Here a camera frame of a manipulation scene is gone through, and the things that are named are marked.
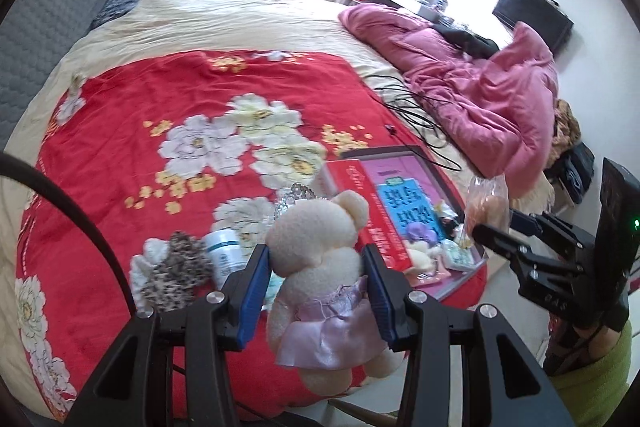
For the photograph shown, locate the small doll figure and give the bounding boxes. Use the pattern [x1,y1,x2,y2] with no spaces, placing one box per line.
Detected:
[435,202,466,240]

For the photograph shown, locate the pink quilt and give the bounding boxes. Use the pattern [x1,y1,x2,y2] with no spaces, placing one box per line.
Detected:
[339,3,560,200]

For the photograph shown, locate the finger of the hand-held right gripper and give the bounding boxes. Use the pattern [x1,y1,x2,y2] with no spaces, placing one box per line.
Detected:
[471,222,577,279]
[509,209,599,254]

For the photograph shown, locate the bread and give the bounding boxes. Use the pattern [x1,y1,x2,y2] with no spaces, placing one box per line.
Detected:
[462,174,512,253]

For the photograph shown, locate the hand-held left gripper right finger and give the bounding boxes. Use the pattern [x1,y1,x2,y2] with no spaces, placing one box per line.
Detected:
[360,243,576,427]

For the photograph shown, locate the white floral scrunchie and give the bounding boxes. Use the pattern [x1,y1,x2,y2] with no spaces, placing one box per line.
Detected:
[130,237,173,308]

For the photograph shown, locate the pink exercise book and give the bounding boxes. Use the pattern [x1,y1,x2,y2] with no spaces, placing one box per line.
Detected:
[362,157,451,248]

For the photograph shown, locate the grey quilted headboard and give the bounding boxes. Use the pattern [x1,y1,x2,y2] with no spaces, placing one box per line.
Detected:
[0,0,121,152]

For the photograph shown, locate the white supplement bottle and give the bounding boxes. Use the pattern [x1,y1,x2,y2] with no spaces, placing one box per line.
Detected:
[205,229,251,288]

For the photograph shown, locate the cream teddy bear lilac dress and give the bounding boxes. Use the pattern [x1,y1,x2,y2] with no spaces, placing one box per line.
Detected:
[264,189,403,395]

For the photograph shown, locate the dark blue bag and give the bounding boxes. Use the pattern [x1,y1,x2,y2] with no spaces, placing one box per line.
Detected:
[547,142,596,208]

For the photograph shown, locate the dark speckled cloth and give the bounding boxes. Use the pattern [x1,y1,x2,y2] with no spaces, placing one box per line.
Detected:
[92,0,138,28]

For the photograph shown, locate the thick black gripper cable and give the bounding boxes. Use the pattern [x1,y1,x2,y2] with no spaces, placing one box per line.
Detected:
[0,151,138,315]

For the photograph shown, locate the thin black cable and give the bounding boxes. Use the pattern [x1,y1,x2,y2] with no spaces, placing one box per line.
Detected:
[362,74,463,172]

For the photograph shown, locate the black clothing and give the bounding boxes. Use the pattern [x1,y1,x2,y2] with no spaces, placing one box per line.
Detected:
[435,24,501,60]

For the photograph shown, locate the red floral blanket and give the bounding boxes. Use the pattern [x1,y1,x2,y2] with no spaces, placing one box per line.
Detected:
[15,49,488,423]

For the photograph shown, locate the brown knitted cloth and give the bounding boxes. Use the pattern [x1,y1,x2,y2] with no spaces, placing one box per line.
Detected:
[552,99,582,158]

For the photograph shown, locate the pink face mask pack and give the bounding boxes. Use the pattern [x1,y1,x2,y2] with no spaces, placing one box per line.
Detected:
[407,252,468,290]

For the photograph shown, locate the person's right forearm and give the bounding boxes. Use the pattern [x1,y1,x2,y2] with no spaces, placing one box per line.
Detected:
[542,317,633,427]

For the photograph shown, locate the black television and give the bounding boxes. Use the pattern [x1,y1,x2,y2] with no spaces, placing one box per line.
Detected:
[492,0,575,52]

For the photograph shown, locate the leopard print scrunchie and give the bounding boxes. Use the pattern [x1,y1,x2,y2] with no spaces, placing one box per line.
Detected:
[137,231,213,310]

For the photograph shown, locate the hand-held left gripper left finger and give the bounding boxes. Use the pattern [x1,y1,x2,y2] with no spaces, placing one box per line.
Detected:
[62,243,273,427]

